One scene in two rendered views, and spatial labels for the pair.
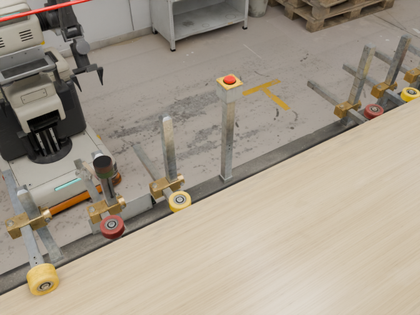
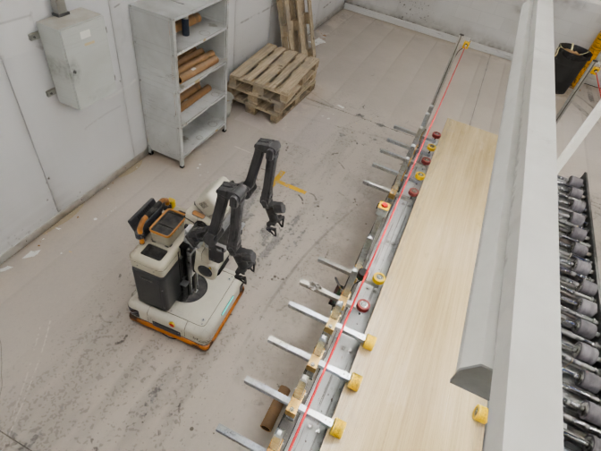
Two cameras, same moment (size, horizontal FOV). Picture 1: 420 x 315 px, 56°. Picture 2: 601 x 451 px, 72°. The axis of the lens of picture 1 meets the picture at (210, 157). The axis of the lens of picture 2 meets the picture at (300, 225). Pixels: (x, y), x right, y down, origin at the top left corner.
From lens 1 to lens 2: 1.93 m
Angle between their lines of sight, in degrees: 30
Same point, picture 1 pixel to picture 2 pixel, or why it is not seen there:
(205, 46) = (207, 156)
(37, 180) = (206, 314)
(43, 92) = not seen: hidden behind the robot
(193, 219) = (393, 284)
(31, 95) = not seen: hidden behind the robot
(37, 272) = (370, 338)
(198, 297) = (427, 316)
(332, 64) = (308, 147)
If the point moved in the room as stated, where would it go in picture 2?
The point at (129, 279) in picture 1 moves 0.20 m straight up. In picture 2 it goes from (396, 323) to (408, 304)
